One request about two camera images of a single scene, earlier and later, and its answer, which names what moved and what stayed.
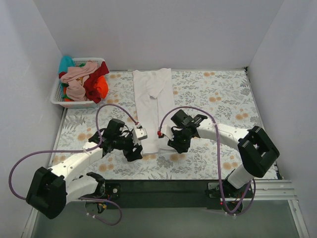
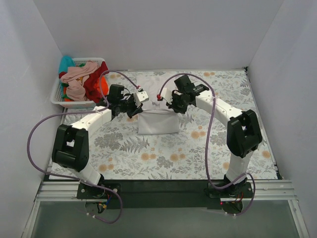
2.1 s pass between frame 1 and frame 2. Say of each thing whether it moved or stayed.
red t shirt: stayed
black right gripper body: moved
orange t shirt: stayed
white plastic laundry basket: stayed
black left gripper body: moved
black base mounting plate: stayed
